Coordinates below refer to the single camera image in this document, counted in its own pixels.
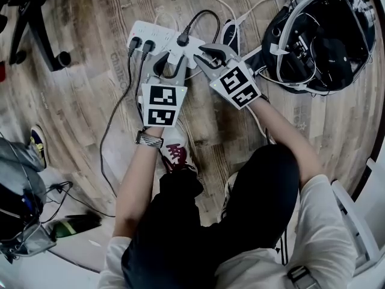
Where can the white power strip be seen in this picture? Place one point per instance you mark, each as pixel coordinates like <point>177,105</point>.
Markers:
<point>165,38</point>

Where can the person's black trousers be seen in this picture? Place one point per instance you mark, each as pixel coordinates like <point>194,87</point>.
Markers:
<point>195,236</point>

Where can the black backpack gray trim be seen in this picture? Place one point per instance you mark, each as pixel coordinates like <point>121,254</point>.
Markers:
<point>331,56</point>
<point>15,209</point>

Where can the small white paper scrap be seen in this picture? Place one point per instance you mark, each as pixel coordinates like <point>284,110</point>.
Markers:
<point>94,243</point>

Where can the black office chair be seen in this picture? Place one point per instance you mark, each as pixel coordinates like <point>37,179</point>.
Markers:
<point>39,32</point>

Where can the person's right white shoe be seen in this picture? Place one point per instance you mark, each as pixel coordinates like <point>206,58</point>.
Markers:
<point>228,191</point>

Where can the person's right forearm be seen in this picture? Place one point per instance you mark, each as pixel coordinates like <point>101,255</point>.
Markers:
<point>285,137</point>

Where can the person's left forearm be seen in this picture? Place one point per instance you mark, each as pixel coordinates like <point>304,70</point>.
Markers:
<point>135,185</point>

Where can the person's white shirt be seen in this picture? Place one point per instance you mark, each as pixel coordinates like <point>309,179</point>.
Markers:
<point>325,221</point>

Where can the person's left white shoe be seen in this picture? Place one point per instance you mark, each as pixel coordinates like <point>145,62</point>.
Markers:
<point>176,149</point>

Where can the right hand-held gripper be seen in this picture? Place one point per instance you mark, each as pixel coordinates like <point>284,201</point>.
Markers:
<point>237,83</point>

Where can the person's white shoe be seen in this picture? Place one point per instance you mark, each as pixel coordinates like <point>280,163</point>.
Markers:
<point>176,149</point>
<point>228,191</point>

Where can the red box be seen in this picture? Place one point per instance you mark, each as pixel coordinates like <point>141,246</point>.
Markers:
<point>2,71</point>

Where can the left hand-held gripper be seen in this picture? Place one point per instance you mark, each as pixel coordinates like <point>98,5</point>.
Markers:
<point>162,101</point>

